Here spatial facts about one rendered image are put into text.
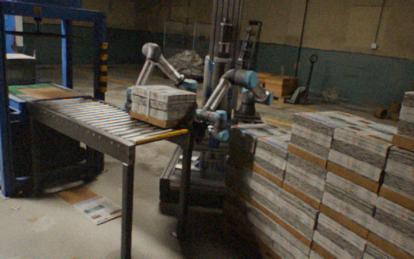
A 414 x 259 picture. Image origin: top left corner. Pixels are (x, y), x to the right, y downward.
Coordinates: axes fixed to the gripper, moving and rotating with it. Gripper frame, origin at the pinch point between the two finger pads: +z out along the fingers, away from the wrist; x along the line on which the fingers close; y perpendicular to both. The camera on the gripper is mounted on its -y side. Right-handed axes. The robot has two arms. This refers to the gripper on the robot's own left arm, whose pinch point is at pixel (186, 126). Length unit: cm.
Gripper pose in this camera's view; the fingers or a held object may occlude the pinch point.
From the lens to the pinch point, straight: 251.8
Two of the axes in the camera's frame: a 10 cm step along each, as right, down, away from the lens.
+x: -6.5, 1.4, -7.4
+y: 0.9, -9.6, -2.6
